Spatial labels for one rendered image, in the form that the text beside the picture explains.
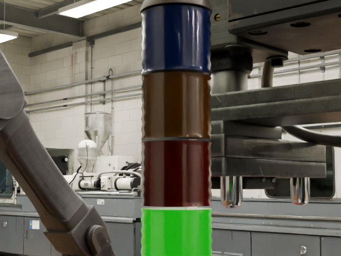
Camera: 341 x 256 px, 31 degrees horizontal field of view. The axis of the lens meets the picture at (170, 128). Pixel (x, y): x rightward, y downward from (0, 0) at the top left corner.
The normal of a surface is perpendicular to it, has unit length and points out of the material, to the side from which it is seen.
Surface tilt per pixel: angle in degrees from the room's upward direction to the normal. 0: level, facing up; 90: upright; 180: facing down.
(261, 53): 180
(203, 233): 104
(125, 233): 90
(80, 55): 90
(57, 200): 88
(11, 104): 90
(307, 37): 180
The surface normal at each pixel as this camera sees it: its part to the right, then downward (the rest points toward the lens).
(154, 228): -0.60, -0.31
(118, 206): -0.71, -0.07
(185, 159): 0.24, -0.33
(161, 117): -0.38, 0.16
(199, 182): 0.58, -0.32
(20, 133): 0.81, 0.15
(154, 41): -0.60, 0.17
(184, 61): 0.24, 0.15
